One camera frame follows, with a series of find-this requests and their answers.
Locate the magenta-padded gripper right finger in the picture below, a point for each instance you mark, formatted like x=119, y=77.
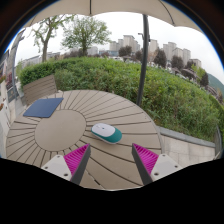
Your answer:
x=165, y=165

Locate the thin sparse-leaved tree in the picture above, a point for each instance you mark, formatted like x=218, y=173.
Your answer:
x=45, y=43

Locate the slatted beige outdoor chair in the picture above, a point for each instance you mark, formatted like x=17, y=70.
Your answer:
x=39, y=88

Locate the beige parasol with dark pole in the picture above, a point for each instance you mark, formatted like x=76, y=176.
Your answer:
x=144, y=66

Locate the group of apartment buildings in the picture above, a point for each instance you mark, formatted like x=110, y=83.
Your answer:
x=130, y=41

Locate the dark blue mouse pad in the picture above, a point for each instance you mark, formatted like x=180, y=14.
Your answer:
x=43, y=107

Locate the white and teal computer mouse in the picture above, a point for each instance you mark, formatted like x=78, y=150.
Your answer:
x=104, y=131

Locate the round leafy green tree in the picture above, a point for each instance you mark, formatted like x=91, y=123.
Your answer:
x=85, y=33

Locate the green hedge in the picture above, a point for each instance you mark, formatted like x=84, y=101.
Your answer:
x=110, y=81

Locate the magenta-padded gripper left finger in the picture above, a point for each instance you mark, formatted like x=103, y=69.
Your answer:
x=58, y=165

